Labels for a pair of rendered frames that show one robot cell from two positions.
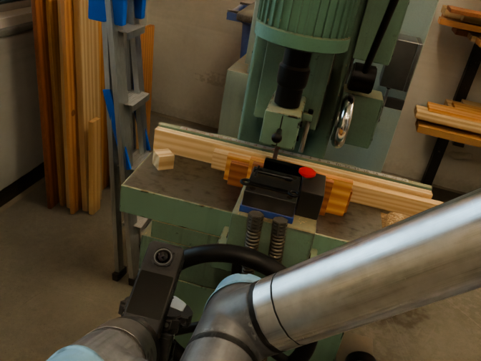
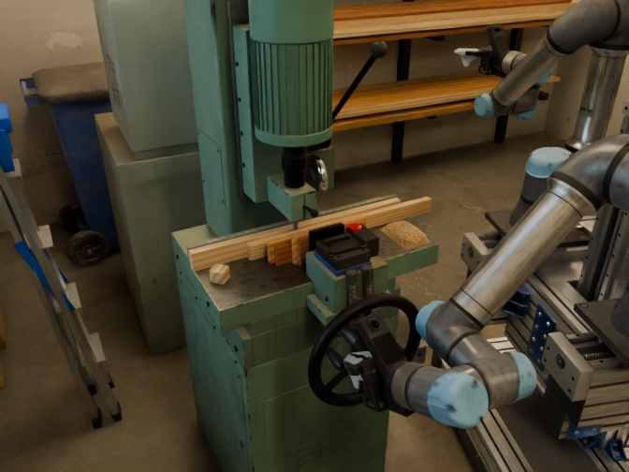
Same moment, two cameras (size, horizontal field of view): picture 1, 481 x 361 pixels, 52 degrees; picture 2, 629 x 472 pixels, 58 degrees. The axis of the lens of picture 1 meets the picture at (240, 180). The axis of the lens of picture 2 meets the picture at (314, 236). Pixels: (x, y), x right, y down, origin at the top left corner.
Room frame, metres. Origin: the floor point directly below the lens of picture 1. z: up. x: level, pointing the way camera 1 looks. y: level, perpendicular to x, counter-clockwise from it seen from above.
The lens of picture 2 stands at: (-0.11, 0.61, 1.64)
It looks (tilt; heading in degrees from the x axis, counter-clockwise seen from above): 29 degrees down; 325
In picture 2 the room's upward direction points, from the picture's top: straight up
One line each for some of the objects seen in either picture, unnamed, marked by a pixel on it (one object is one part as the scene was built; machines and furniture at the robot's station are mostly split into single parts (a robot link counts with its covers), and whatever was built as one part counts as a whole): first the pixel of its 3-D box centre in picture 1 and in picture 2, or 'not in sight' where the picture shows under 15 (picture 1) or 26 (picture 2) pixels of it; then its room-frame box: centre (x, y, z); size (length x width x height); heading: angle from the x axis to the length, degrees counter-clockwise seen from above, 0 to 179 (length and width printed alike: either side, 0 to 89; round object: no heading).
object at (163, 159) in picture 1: (163, 159); (219, 273); (0.91, 0.17, 0.92); 0.03 x 0.03 x 0.03; 36
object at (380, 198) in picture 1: (340, 188); (345, 226); (0.92, -0.21, 0.92); 0.55 x 0.02 x 0.04; 84
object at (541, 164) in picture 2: not in sight; (548, 173); (0.74, -0.81, 0.98); 0.13 x 0.12 x 0.14; 80
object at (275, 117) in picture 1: (283, 122); (292, 198); (0.96, -0.07, 1.03); 0.14 x 0.07 x 0.09; 174
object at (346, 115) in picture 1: (343, 121); (314, 175); (1.05, -0.20, 1.02); 0.12 x 0.03 x 0.12; 174
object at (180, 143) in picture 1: (288, 169); (302, 231); (0.95, -0.10, 0.93); 0.60 x 0.02 x 0.05; 84
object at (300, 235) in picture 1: (273, 224); (345, 274); (0.74, -0.07, 0.92); 0.15 x 0.13 x 0.09; 84
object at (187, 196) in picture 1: (275, 220); (327, 272); (0.83, -0.08, 0.87); 0.61 x 0.30 x 0.06; 84
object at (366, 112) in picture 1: (356, 116); (314, 167); (1.10, -0.24, 1.02); 0.09 x 0.07 x 0.12; 84
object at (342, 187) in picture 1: (297, 185); (329, 240); (0.86, -0.11, 0.94); 0.20 x 0.02 x 0.08; 84
